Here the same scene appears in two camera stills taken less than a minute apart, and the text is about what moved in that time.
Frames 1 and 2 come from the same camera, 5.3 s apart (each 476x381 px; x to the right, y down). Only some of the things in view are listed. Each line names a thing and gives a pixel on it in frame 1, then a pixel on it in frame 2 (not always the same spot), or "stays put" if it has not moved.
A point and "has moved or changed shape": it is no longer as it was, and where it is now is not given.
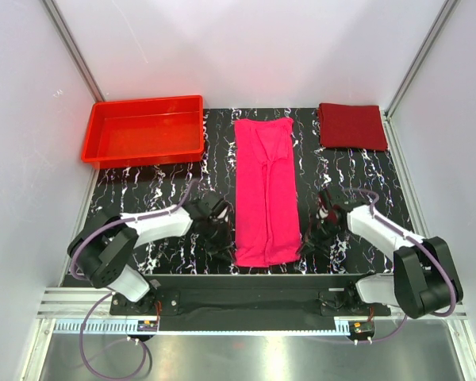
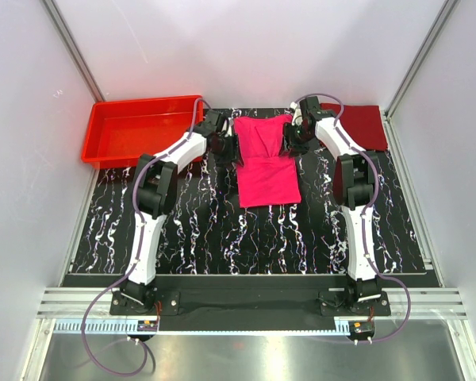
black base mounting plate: [248, 302] stays put
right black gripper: [313, 244] → [297, 150]
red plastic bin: [144, 131] stays put
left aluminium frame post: [63, 29] stays put
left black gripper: [224, 248] → [232, 155]
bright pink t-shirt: [267, 217] has moved or changed shape
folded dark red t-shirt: [351, 126] stays put
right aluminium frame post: [394, 144] stays put
